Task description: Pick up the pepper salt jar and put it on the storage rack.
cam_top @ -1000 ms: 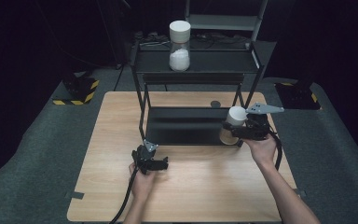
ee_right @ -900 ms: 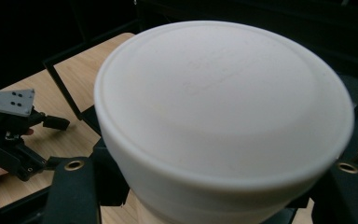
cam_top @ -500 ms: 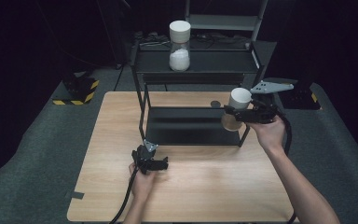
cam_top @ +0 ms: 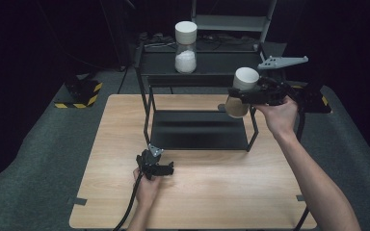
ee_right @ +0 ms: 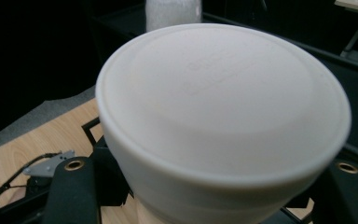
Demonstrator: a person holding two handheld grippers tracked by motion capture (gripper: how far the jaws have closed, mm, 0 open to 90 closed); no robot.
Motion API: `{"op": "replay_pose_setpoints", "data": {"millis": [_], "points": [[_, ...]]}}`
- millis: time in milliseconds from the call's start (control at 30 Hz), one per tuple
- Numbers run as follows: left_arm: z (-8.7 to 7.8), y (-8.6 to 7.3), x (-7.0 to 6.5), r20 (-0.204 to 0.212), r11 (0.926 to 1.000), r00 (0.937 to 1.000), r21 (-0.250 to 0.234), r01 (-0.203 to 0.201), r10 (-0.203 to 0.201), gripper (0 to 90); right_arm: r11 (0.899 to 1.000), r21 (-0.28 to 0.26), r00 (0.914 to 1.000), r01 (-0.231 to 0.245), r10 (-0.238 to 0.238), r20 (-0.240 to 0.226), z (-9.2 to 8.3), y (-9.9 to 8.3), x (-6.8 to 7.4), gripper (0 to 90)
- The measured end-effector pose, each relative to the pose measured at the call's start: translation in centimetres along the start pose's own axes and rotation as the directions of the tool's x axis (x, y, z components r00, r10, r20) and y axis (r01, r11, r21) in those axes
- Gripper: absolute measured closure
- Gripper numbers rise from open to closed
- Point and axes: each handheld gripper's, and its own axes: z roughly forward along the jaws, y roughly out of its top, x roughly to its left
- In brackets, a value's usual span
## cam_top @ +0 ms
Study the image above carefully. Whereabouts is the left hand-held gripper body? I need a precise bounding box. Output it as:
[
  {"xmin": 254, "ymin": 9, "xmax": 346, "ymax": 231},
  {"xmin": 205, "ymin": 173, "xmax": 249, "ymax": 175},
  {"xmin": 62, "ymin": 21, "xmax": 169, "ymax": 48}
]
[{"xmin": 136, "ymin": 143, "xmax": 165, "ymax": 180}]

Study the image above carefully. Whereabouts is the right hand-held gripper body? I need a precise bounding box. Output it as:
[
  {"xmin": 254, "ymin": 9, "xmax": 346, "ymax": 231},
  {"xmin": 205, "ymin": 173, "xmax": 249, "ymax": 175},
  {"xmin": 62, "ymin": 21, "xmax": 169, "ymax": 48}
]
[{"xmin": 247, "ymin": 55, "xmax": 309, "ymax": 107}]

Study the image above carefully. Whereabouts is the white-lidded jar of brown powder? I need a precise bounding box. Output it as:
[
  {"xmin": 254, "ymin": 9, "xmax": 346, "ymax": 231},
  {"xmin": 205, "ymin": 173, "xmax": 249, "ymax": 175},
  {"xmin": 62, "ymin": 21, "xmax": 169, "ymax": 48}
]
[{"xmin": 224, "ymin": 66, "xmax": 261, "ymax": 119}]

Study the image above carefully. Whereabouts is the black two-tier metal rack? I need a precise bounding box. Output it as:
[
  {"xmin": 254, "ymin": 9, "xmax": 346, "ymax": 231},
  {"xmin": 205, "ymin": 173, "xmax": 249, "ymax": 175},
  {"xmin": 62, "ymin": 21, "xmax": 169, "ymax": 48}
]
[{"xmin": 134, "ymin": 40, "xmax": 273, "ymax": 153}]

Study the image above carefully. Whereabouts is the person's left hand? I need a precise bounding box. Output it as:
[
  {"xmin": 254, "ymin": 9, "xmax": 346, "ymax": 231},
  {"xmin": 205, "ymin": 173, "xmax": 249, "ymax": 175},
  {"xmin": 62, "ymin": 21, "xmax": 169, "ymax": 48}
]
[{"xmin": 132, "ymin": 167, "xmax": 162, "ymax": 207}]

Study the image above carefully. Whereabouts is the person's right hand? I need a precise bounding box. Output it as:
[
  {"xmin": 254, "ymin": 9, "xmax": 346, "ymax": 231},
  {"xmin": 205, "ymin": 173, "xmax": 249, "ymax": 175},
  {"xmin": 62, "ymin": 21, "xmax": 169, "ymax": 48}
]
[{"xmin": 254, "ymin": 95, "xmax": 300, "ymax": 140}]

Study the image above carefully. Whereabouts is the white-lidded jar of white granules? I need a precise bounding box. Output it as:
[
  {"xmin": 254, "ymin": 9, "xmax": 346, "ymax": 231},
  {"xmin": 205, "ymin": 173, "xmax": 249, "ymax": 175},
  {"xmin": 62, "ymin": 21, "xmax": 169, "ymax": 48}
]
[{"xmin": 173, "ymin": 20, "xmax": 198, "ymax": 75}]

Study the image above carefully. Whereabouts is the grey metal stand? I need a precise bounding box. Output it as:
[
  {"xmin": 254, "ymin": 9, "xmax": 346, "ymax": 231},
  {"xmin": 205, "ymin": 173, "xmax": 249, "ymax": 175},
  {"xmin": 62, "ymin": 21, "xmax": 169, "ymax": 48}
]
[{"xmin": 190, "ymin": 0, "xmax": 278, "ymax": 43}]

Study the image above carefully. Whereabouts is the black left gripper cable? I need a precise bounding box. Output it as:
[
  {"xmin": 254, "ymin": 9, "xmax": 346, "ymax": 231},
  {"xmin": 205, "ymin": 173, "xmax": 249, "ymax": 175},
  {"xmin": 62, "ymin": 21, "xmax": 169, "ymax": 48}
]
[{"xmin": 113, "ymin": 172, "xmax": 144, "ymax": 231}]

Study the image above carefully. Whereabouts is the bundle of dark cables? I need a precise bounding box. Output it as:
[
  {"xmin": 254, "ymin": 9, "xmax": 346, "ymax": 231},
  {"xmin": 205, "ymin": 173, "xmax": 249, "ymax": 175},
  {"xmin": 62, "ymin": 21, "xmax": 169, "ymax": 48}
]
[{"xmin": 137, "ymin": 31, "xmax": 258, "ymax": 50}]

